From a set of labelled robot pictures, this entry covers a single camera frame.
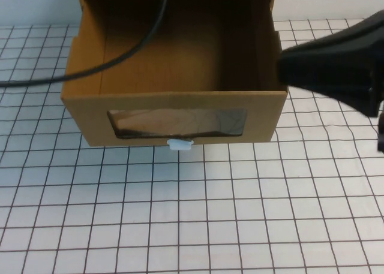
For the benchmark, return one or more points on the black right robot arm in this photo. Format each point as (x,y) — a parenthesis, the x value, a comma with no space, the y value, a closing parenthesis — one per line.
(330,64)

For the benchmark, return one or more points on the white grid tablecloth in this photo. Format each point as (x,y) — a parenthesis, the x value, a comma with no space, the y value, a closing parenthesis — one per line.
(192,211)

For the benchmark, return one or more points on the windowed cardboard drawer with film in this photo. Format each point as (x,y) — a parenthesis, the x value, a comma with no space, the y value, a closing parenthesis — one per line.
(90,121)

